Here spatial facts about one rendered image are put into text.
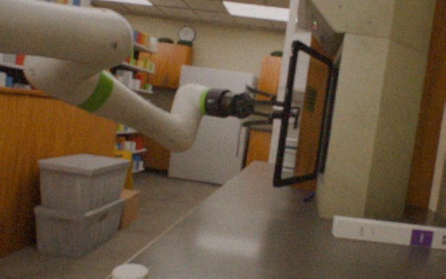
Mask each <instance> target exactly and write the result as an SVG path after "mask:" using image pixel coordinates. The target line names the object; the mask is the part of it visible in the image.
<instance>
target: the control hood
mask: <svg viewBox="0 0 446 279"><path fill-rule="evenodd" d="M348 6H349V0H305V26H306V27H307V29H308V30H309V31H310V32H311V30H310V20H311V13H312V15H313V16H314V18H315V19H316V20H317V22H318V23H319V24H320V25H321V27H322V28H323V30H324V31H325V32H326V33H327V34H328V35H329V36H330V37H331V38H330V41H329V45H328V49H327V50H326V49H325V48H324V47H323V45H322V44H321V43H319V41H318V40H317V39H316V37H315V36H314V34H313V33H312V32H311V34H312V35H313V36H314V38H315V39H316V41H317V42H318V43H319V44H320V45H321V46H322V48H323V49H324V50H325V52H326V53H327V54H328V55H333V56H334V55H336V52H337V51H338V49H339V47H340V45H341V41H342V39H343V38H344V36H345V34H346V23H347V18H348Z"/></svg>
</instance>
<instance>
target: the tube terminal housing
mask: <svg viewBox="0 0 446 279"><path fill-rule="evenodd" d="M435 7H436V0H349V6H348V18H347V23H346V34H345V36H344V38H343V39H342V41H341V45H340V47H339V49H338V51H337V52H336V56H335V61H334V71H335V68H336V69H340V73H339V79H338V85H337V92H336V98H335V109H334V119H333V125H332V130H331V133H330V140H329V146H328V157H327V164H326V170H325V176H324V182H323V186H322V184H321V178H320V172H319V178H318V181H317V188H316V199H317V204H318V210H319V216H320V217H323V218H328V219H334V218H335V215H338V216H346V217H353V218H360V219H368V220H375V221H386V220H392V219H399V218H403V214H404V208H405V202H406V197H407V191H408V185H409V175H410V169H411V163H412V158H413V152H414V146H415V141H416V130H417V124H418V119H419V113H420V107H421V102H422V91H423V86H424V81H423V80H424V74H425V68H426V63H427V57H428V56H427V55H428V51H429V41H430V34H431V29H432V24H433V17H434V12H435Z"/></svg>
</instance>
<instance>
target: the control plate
mask: <svg viewBox="0 0 446 279"><path fill-rule="evenodd" d="M314 23H316V25H315V24H314ZM310 30H311V32H312V33H313V34H314V36H315V37H316V39H317V40H318V41H319V43H321V41H320V40H321V38H320V36H321V35H322V32H323V33H324V34H323V38H322V39H324V40H325V41H326V43H325V42H324V41H323V40H322V41H323V42H324V44H322V45H323V47H324V48H325V49H326V50H327V49H328V45H329V41H330V38H331V37H330V36H329V35H328V34H327V33H326V32H325V31H324V30H323V28H322V27H321V25H320V24H319V23H318V22H317V20H316V19H315V18H314V16H313V15H312V13H311V20H310Z"/></svg>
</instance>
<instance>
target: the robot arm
mask: <svg viewBox="0 0 446 279"><path fill-rule="evenodd" d="M133 46H134V36H133V32H132V28H131V26H130V25H129V24H128V23H127V22H126V21H125V19H124V18H122V17H121V16H120V15H119V14H118V13H116V12H114V11H112V10H107V9H104V8H92V7H83V6H75V5H68V4H62V3H53V2H49V3H48V2H43V1H38V0H0V53H3V54H15V55H25V56H26V57H25V59H24V74H25V77H26V78H27V79H28V81H29V82H30V84H31V85H32V87H34V88H35V89H38V90H39V91H40V92H44V93H46V94H48V95H50V96H52V97H54V98H56V99H60V100H62V101H64V102H66V103H68V104H71V105H73V106H75V107H77V108H80V109H83V110H85V111H86V112H87V113H89V114H93V115H96V116H99V117H102V118H105V119H109V120H112V121H115V122H117V123H119V124H121V125H123V126H127V127H129V128H131V129H132V130H135V131H137V132H139V133H142V134H144V135H145V136H147V137H148V138H150V139H152V140H155V141H156V142H158V143H159V144H160V145H162V146H164V147H165V148H167V149H168V150H170V151H171V152H174V153H183V152H186V151H188V150H189V149H190V148H191V147H192V146H193V144H194V142H195V140H196V136H197V132H198V130H199V124H200V122H201V120H202V118H203V116H209V117H215V118H222V119H226V118H228V117H234V118H238V119H240V120H241V123H242V124H241V127H249V126H264V125H272V124H273V121H274V120H275V119H277V120H281V113H275V112H272V114H267V113H263V112H256V111H254V110H253V108H254V106H255V105H272V106H273V107H274V106H276V107H280V108H282V107H283V102H280V101H277V100H276V96H275V95H273V94H269V93H266V92H261V91H258V90H256V89H254V88H253V87H252V86H249V85H247V87H246V91H245V92H243V93H231V92H230V91H229V90H225V89H216V88H208V87H204V86H201V85H197V84H186V85H183V86H181V87H180V88H179V89H178V91H177V93H176V96H175V100H174V102H173V106H172V110H171V113H169V112H166V111H164V110H162V109H160V108H158V107H157V106H155V105H153V104H152V103H150V102H148V101H147V100H145V99H143V98H142V97H140V96H139V95H138V94H137V93H136V92H134V91H132V90H131V88H129V87H128V86H127V85H125V84H124V83H122V82H121V81H120V80H119V79H117V78H116V77H115V76H113V75H112V74H111V73H110V72H108V71H105V70H106V69H108V68H111V67H113V66H116V65H119V64H121V63H123V62H124V61H125V60H126V59H127V58H128V57H129V56H130V54H131V53H132V49H133ZM252 93H254V94H258V95H260V96H263V97H267V98H270V99H271V100H253V99H252V98H251V97H250V96H249V95H248V94H252ZM251 115H256V116H260V117H264V118H268V120H259V121H248V120H245V119H246V118H247V117H249V116H251Z"/></svg>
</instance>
